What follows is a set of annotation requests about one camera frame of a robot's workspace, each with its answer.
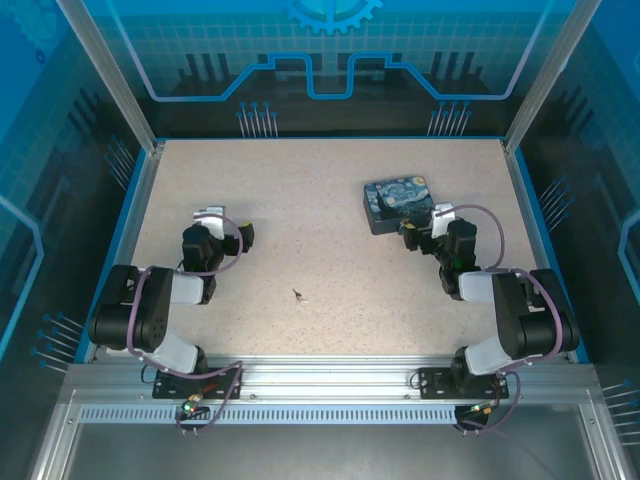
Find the starry night printed box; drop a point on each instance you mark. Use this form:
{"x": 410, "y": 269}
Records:
{"x": 395, "y": 197}

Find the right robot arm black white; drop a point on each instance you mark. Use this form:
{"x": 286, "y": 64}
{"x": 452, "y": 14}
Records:
{"x": 520, "y": 310}

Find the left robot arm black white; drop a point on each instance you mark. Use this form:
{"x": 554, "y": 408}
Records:
{"x": 150, "y": 310}

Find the blue side trim strip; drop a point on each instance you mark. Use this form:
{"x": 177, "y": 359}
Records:
{"x": 534, "y": 200}
{"x": 116, "y": 250}

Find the small circuit board with LED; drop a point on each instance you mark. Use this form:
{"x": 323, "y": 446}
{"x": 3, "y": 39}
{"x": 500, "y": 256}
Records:
{"x": 482, "y": 410}
{"x": 192, "y": 407}

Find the grey metal lower tray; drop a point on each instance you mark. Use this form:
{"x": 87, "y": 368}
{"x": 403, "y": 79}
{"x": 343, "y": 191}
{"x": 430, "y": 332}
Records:
{"x": 325, "y": 450}

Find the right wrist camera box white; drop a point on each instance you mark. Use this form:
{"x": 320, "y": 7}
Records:
{"x": 442, "y": 217}

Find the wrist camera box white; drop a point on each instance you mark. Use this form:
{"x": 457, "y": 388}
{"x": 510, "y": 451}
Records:
{"x": 210, "y": 215}
{"x": 442, "y": 217}

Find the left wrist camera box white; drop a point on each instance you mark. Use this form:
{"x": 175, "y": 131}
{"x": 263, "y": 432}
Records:
{"x": 210, "y": 215}

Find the aluminium side rail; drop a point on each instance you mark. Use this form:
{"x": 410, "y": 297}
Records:
{"x": 128, "y": 250}
{"x": 523, "y": 200}

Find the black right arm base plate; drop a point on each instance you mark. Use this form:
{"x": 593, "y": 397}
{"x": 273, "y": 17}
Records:
{"x": 430, "y": 384}

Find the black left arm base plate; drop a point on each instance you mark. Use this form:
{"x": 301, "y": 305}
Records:
{"x": 165, "y": 387}

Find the aluminium mounting rail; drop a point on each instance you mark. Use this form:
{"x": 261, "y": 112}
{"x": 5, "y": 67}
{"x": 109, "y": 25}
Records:
{"x": 325, "y": 375}

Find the aluminium frame post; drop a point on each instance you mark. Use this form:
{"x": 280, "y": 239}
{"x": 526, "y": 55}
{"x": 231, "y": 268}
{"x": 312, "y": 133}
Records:
{"x": 545, "y": 75}
{"x": 115, "y": 80}

